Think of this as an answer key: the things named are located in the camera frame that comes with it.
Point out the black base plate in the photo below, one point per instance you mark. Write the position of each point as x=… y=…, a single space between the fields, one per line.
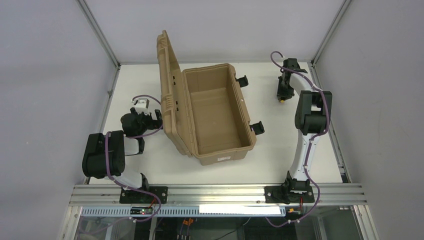
x=136 y=197
x=280 y=195

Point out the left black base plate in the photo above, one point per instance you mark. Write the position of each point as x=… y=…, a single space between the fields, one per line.
x=136 y=197

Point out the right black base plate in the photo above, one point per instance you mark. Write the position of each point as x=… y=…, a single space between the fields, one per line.
x=280 y=195

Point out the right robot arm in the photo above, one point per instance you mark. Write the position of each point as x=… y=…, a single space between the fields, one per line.
x=312 y=120

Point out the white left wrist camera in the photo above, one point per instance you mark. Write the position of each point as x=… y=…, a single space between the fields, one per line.
x=141 y=105

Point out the grey slotted cable duct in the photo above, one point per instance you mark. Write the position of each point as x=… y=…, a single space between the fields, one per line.
x=203 y=210

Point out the aluminium mounting rail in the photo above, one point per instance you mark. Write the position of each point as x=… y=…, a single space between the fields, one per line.
x=194 y=195

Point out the tan plastic toolbox bin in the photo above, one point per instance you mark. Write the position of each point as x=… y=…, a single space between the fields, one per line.
x=204 y=111

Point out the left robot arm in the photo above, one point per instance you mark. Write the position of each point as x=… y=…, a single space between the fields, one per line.
x=105 y=154

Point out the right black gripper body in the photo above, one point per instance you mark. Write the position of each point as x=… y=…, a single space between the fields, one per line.
x=283 y=87

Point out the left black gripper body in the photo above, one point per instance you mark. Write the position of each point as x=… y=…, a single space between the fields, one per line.
x=145 y=117

